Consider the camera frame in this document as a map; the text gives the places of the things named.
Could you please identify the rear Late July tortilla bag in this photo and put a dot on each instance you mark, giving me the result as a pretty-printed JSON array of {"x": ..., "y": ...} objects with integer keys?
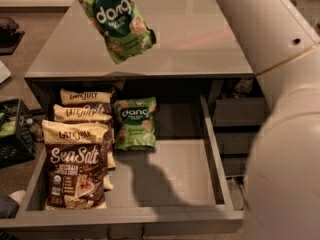
[{"x": 93, "y": 100}]

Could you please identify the grey counter cabinet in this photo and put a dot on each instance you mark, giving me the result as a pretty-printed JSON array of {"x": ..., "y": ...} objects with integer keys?
[{"x": 193, "y": 40}]

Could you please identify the late july tortilla bag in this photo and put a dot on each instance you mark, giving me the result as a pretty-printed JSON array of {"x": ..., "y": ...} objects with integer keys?
[
  {"x": 75, "y": 115},
  {"x": 93, "y": 100},
  {"x": 76, "y": 165}
]

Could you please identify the middle Late July tortilla bag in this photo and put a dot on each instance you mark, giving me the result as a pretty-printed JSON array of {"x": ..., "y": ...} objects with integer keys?
[{"x": 75, "y": 115}]

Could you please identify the open grey top drawer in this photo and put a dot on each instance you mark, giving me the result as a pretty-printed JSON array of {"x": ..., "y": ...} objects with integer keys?
[{"x": 179, "y": 188}]

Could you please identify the front Late July tortilla bag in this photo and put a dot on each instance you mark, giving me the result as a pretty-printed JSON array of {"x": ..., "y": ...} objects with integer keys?
[{"x": 76, "y": 165}]

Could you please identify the black plastic crate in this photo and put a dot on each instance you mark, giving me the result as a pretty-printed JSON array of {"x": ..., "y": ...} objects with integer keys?
[{"x": 16, "y": 140}]

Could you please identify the dark object on mat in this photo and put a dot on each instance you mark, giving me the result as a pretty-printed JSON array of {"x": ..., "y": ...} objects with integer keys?
[{"x": 10, "y": 35}]

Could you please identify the green dang chip bag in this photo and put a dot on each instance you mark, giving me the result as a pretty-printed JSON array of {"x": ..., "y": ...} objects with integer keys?
[
  {"x": 137, "y": 126},
  {"x": 122, "y": 26}
]

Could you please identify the closed grey side drawers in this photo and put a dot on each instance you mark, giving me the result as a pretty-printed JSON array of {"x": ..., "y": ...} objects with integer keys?
[{"x": 236, "y": 122}]

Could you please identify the white shoe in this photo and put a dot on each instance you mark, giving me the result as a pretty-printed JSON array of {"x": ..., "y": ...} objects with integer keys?
[{"x": 18, "y": 196}]

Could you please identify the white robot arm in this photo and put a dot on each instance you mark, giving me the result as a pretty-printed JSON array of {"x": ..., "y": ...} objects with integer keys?
[{"x": 271, "y": 40}]

